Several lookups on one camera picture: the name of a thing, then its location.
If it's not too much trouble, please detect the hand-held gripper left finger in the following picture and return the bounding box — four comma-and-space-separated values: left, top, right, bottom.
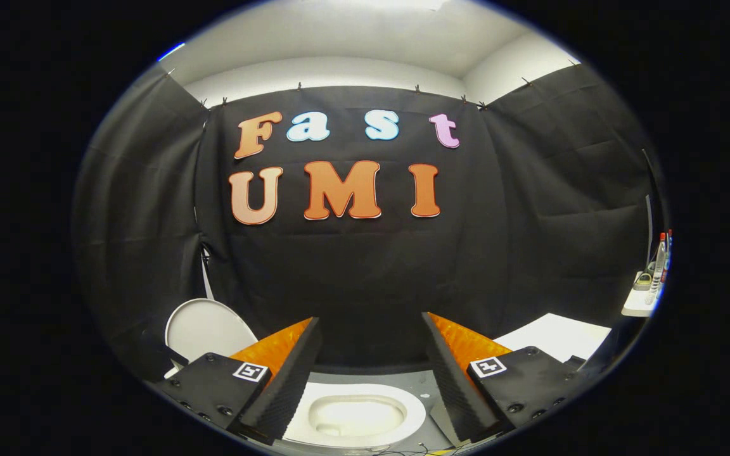
153, 317, 323, 445

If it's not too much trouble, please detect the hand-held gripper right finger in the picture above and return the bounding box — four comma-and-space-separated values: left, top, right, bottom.
421, 312, 594, 443

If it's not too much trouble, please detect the white toilet lid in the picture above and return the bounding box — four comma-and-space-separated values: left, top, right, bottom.
164, 298, 259, 371

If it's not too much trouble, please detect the white toilet bowl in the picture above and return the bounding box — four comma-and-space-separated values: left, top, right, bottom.
283, 383, 427, 448

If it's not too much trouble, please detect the white drawer cabinet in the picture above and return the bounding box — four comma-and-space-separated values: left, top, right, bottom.
493, 313, 613, 363

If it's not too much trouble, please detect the black backdrop cloth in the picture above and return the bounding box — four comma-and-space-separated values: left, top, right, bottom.
72, 60, 667, 381

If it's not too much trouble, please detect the white side table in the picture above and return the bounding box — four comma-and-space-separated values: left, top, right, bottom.
622, 272, 663, 317

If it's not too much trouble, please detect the clear plastic water bottle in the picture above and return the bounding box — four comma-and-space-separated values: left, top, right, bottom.
646, 232, 667, 305

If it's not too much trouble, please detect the ceiling light panel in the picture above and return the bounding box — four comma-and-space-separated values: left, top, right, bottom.
346, 0, 451, 11

